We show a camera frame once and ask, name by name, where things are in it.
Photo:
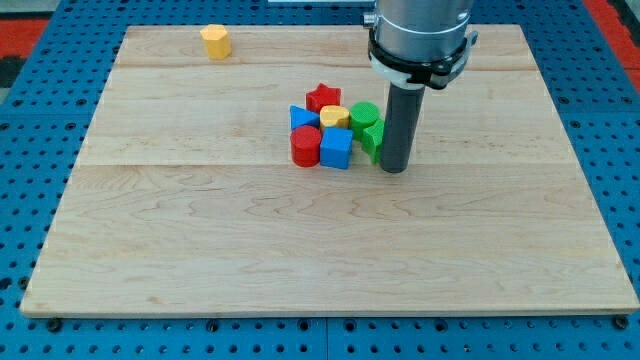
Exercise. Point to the green cylinder block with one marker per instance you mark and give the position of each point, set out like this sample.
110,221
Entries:
362,115

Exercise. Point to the green angular block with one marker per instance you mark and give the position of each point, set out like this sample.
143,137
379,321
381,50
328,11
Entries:
371,140

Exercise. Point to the yellow rounded block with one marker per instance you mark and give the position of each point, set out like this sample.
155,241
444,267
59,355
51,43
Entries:
334,116

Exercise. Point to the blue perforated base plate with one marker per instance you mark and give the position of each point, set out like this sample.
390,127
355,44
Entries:
49,107

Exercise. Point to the yellow hexagon block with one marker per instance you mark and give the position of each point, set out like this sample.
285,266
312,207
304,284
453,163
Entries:
216,41

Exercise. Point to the blue triangle block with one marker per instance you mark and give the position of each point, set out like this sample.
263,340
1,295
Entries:
302,117

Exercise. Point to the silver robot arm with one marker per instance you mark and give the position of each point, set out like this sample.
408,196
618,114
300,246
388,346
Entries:
419,43

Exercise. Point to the red star block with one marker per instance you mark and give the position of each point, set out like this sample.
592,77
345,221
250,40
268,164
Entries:
322,96

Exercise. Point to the blue cube block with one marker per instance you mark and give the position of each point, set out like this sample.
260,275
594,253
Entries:
335,147

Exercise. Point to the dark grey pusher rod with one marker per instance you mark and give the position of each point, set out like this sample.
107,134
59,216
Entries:
401,119

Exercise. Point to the wooden board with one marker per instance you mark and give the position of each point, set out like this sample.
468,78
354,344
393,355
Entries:
184,201

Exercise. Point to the red cylinder block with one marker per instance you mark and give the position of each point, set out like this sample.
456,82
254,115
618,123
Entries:
305,146

